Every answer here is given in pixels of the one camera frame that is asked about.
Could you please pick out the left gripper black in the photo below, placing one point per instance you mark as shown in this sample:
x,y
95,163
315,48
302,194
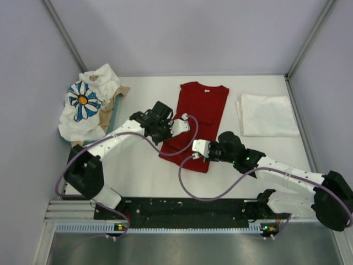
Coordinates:
x,y
156,141

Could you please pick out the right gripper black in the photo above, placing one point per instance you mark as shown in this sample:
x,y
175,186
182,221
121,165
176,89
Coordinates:
x,y
209,158

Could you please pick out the red t shirt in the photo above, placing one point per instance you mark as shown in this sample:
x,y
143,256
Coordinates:
x,y
206,104

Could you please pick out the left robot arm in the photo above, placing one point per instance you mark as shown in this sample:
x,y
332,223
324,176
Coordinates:
x,y
85,168

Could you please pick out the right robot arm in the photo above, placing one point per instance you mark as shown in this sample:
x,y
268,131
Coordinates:
x,y
326,197

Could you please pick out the teal plastic bin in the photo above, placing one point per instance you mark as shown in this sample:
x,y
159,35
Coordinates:
x,y
117,107

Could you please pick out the folded white t shirt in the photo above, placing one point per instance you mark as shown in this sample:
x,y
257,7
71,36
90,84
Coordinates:
x,y
266,116

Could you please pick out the tan t shirt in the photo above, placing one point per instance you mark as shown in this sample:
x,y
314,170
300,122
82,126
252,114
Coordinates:
x,y
105,110

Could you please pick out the white crumpled t shirt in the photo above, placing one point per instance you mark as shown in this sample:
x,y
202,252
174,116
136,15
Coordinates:
x,y
103,82

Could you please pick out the white flower print t shirt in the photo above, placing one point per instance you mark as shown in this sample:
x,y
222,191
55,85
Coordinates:
x,y
80,118

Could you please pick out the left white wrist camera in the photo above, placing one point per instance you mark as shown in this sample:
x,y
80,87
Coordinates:
x,y
180,125

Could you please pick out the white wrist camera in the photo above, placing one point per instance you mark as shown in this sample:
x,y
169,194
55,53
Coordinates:
x,y
202,147
180,125

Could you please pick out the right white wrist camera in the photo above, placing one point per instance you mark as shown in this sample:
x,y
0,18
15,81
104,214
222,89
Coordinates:
x,y
202,147

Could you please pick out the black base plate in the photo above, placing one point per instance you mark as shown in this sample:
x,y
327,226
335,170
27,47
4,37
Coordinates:
x,y
188,213

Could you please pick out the right aluminium frame post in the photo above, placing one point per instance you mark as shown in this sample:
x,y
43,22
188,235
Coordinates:
x,y
311,37

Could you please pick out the aluminium frame post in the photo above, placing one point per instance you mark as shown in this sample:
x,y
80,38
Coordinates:
x,y
64,34
311,37

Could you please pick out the left aluminium frame post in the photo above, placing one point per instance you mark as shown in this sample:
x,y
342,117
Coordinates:
x,y
64,34

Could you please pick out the grey slotted cable duct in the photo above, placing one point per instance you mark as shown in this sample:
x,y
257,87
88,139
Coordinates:
x,y
102,227

